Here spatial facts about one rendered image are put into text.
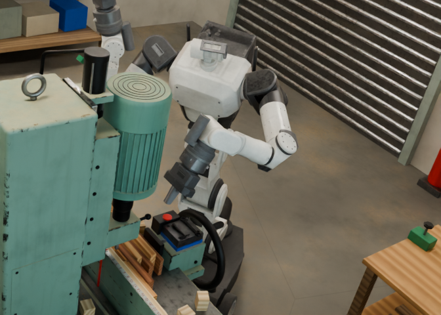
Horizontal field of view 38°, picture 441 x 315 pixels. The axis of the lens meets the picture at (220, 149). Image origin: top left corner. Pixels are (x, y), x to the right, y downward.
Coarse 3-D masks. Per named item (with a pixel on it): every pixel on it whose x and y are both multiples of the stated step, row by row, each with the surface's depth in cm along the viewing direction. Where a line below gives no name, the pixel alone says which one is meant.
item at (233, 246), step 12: (228, 204) 329; (228, 216) 328; (228, 228) 336; (240, 228) 341; (228, 240) 331; (240, 240) 333; (228, 252) 323; (240, 252) 325; (204, 264) 312; (216, 264) 314; (228, 264) 315; (240, 264) 319; (204, 276) 305; (228, 276) 308; (216, 288) 292; (228, 288) 309; (216, 300) 288
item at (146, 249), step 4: (140, 236) 198; (136, 240) 197; (140, 240) 197; (136, 244) 197; (140, 244) 195; (144, 244) 195; (140, 248) 196; (144, 248) 194; (148, 248) 194; (144, 252) 194; (148, 252) 193; (152, 252) 193; (148, 256) 193; (152, 256) 192; (152, 260) 194
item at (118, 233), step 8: (136, 216) 190; (112, 224) 185; (120, 224) 186; (128, 224) 187; (136, 224) 189; (112, 232) 184; (120, 232) 186; (128, 232) 188; (136, 232) 191; (112, 240) 186; (120, 240) 188; (128, 240) 190
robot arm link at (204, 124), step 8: (200, 120) 188; (208, 120) 188; (192, 128) 189; (200, 128) 188; (208, 128) 190; (192, 136) 189; (200, 136) 191; (192, 144) 190; (200, 144) 190; (208, 144) 190; (192, 152) 190; (200, 152) 189; (208, 152) 190; (208, 160) 191
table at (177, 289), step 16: (96, 272) 198; (176, 272) 198; (192, 272) 204; (112, 288) 192; (160, 288) 191; (176, 288) 192; (192, 288) 194; (128, 304) 186; (160, 304) 186; (176, 304) 187; (192, 304) 188
